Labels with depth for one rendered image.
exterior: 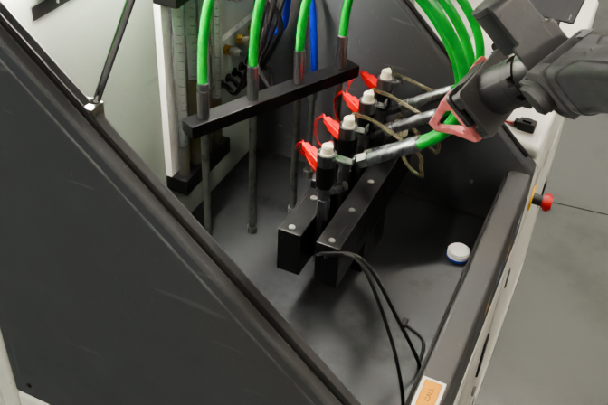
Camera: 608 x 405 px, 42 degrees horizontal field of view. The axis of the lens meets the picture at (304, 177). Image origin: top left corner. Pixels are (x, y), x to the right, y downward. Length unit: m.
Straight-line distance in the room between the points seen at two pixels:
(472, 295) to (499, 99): 0.34
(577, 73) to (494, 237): 0.57
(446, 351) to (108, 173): 0.51
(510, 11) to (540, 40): 0.04
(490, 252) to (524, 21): 0.47
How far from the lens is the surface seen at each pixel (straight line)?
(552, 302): 2.58
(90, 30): 1.04
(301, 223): 1.17
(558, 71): 0.76
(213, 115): 1.19
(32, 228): 0.94
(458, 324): 1.10
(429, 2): 0.94
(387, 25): 1.34
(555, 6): 1.95
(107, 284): 0.92
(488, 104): 0.93
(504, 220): 1.29
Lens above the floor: 1.74
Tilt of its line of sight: 37 degrees down
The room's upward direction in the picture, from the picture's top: 3 degrees clockwise
